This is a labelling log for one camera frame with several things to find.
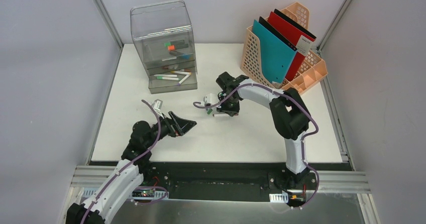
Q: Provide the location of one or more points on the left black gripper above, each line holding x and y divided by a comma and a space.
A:
173, 125

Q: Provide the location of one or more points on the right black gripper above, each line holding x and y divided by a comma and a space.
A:
221, 108

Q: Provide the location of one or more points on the purple cap marker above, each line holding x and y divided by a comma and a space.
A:
183, 79

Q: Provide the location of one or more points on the yellow cap marker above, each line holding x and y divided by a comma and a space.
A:
181, 72

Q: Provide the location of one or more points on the brown cap marker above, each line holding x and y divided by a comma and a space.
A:
182, 70

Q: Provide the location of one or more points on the blue cap black highlighter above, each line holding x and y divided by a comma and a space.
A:
180, 55

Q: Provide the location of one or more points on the teal folder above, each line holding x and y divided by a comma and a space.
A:
277, 53

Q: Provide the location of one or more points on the orange cap black highlighter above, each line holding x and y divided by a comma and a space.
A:
177, 47

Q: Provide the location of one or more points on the green cap black highlighter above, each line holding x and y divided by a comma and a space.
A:
172, 43

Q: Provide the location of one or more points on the red folder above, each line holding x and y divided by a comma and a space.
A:
297, 35

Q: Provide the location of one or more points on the clear grey drawer organizer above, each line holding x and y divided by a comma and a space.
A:
153, 25

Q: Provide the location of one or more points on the dark red cap marker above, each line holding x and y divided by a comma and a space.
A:
219, 115

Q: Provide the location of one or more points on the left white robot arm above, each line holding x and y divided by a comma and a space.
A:
130, 171

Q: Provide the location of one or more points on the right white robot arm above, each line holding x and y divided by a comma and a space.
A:
289, 113

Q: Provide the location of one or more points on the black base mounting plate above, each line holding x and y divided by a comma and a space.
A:
246, 182

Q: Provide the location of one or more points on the peach plastic file rack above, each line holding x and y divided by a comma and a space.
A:
312, 70

